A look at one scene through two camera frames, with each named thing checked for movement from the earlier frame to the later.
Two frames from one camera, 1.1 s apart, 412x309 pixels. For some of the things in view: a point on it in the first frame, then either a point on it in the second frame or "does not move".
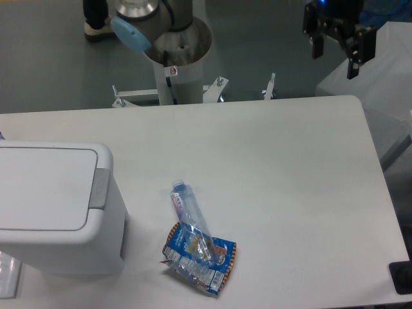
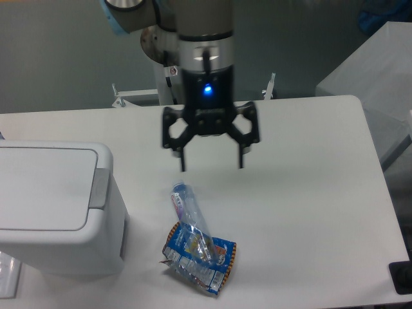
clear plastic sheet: [9, 271] does not move
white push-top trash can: [62, 209] does not move
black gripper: [340, 17] → [208, 98]
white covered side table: [383, 87] does not move
